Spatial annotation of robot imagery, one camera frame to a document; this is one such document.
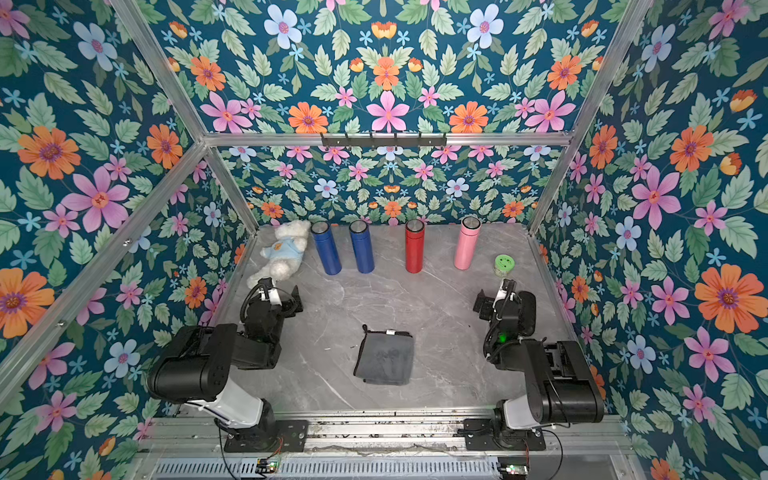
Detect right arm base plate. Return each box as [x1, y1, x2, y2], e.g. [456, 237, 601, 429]
[456, 418, 546, 453]

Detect pink thermos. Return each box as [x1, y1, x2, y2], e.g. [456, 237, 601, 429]
[454, 216, 482, 270]

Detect black hook rail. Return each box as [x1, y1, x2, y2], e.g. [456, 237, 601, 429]
[320, 133, 448, 148]

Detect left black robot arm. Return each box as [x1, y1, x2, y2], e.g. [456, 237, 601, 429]
[147, 277, 303, 436]

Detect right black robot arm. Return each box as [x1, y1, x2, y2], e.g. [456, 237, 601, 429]
[473, 279, 605, 433]

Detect blue thermos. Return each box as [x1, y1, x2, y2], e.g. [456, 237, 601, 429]
[349, 220, 375, 274]
[310, 221, 342, 276]

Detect white teddy bear toy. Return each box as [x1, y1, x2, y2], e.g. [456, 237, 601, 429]
[246, 220, 311, 288]

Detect red thermos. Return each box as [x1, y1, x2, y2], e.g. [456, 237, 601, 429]
[405, 219, 425, 274]

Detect grey microfibre cloth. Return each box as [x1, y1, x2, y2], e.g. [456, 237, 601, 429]
[353, 324, 415, 386]

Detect green round lid container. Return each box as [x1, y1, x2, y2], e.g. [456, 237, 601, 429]
[494, 254, 516, 278]

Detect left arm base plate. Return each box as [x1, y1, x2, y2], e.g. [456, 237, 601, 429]
[224, 420, 309, 453]

